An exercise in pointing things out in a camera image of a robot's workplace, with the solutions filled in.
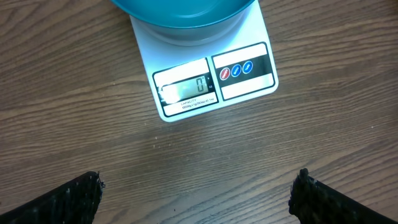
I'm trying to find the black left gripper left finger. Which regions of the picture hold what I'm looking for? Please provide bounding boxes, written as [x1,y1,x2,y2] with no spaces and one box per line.
[1,171,105,224]

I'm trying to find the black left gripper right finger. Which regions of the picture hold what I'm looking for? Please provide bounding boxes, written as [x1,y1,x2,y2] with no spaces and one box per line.
[289,168,397,224]

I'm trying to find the white digital kitchen scale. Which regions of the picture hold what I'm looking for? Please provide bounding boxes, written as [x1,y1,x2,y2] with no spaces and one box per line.
[131,1,279,122]

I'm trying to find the teal plastic bowl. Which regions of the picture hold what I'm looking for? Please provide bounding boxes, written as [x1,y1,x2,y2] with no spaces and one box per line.
[112,0,254,46]

